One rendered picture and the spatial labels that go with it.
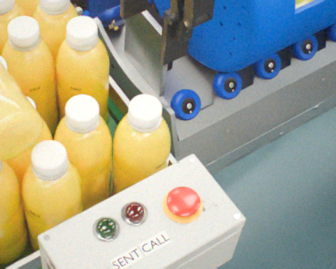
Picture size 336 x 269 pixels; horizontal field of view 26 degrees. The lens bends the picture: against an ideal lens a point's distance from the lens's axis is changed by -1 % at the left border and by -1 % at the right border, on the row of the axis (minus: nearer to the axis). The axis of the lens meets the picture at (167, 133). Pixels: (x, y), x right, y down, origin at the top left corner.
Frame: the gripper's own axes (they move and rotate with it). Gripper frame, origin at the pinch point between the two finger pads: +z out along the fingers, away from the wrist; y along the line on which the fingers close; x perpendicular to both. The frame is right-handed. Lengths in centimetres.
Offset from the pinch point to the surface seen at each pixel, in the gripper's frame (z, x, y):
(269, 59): 29.0, -27.2, 6.3
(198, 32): 24.8, -18.4, 13.2
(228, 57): 23.3, -18.3, 6.3
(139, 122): 16.3, 1.3, -0.7
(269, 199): 126, -64, 21
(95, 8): 61, -27, 56
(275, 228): 126, -59, 13
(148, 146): 19.6, 0.9, -2.1
